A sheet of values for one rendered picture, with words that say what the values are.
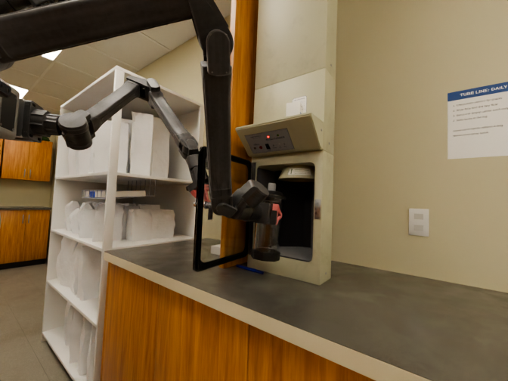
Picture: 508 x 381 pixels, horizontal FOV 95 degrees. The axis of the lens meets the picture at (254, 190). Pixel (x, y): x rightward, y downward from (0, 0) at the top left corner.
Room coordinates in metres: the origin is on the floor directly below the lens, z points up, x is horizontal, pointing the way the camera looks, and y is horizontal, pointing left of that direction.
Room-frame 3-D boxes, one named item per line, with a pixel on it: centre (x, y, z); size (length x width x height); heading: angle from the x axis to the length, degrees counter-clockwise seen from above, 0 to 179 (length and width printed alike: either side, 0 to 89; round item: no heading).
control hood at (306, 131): (0.87, -0.08, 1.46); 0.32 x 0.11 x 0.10; 53
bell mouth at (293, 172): (0.98, -0.19, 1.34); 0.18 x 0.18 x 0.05
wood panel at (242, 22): (1.17, -0.03, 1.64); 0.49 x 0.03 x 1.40; 143
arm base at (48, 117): (0.78, 0.71, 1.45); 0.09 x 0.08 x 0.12; 20
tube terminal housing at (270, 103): (1.01, -0.19, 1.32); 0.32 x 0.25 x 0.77; 53
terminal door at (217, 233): (0.86, 0.10, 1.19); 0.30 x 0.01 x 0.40; 149
